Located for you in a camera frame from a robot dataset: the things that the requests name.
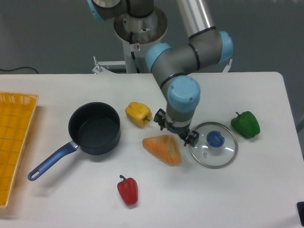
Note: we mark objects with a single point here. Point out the black device at table edge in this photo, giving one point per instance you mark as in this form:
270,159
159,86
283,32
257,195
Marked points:
300,207

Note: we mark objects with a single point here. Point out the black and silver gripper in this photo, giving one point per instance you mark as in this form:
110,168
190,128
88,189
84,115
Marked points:
181,128

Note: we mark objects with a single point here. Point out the orange triangle bread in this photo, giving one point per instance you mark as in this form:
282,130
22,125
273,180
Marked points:
164,147

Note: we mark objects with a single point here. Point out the yellow bell pepper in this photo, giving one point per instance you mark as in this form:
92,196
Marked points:
139,113

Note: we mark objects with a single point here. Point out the glass lid with blue knob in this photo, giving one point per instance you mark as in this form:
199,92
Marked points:
217,146

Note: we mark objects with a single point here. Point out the dark pot with blue handle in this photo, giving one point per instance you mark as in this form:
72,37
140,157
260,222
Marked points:
94,128

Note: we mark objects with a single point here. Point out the yellow woven basket tray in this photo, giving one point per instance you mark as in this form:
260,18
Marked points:
16,113

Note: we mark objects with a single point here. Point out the red bell pepper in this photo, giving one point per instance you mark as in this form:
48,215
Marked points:
128,190

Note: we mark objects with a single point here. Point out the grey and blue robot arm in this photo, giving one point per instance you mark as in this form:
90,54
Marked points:
170,67

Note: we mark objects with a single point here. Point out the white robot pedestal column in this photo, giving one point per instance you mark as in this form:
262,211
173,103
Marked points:
138,35

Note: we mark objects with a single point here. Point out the green bell pepper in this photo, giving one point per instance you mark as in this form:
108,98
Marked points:
246,124

